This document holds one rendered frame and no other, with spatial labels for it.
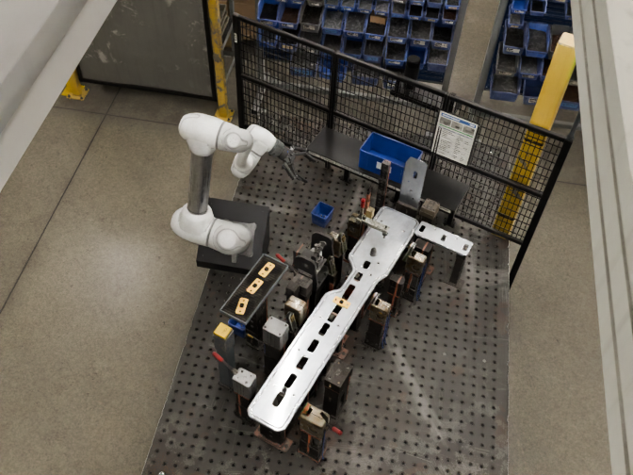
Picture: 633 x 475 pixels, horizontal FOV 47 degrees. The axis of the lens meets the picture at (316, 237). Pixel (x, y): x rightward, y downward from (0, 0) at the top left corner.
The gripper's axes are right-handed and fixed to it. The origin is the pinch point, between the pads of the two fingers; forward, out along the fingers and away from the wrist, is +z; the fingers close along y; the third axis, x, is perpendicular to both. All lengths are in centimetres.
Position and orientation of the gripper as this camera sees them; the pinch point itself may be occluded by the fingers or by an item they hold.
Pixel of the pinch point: (309, 171)
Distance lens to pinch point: 398.5
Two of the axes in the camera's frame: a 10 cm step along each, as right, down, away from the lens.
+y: -3.3, 8.6, -3.9
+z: 7.7, 4.8, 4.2
